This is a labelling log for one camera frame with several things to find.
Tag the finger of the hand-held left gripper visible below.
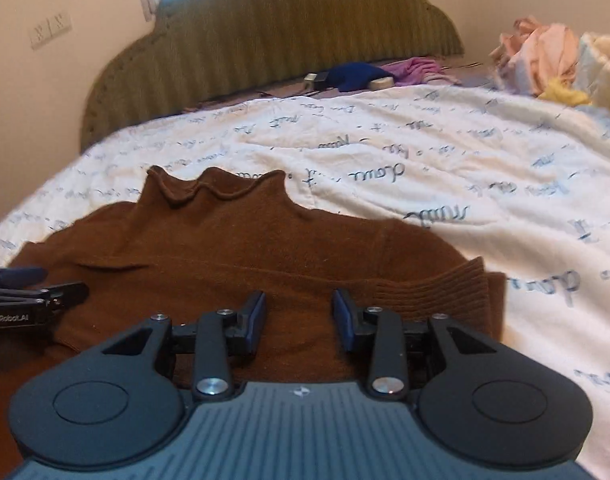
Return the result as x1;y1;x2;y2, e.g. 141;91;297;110
0;267;48;289
24;282;90;314

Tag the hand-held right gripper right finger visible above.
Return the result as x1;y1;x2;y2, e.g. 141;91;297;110
332;288;502;402

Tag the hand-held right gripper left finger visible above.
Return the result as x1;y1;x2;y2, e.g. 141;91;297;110
103;289;268;402

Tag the brown knit sweater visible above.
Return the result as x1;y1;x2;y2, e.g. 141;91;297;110
0;165;508;480

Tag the pile of pastel clothes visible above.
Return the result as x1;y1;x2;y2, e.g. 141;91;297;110
489;16;610;122

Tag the white printed blanket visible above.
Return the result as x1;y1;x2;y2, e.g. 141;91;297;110
0;83;610;480

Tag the dark blue cloth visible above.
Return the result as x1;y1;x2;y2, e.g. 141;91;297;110
326;63;396;93

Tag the purple cloth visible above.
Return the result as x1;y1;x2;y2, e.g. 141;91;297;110
385;57;463;86

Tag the green ribbed headboard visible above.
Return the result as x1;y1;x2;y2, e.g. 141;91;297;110
80;0;464;153

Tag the wall switch panel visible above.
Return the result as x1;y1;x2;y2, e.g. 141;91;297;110
29;12;74;51

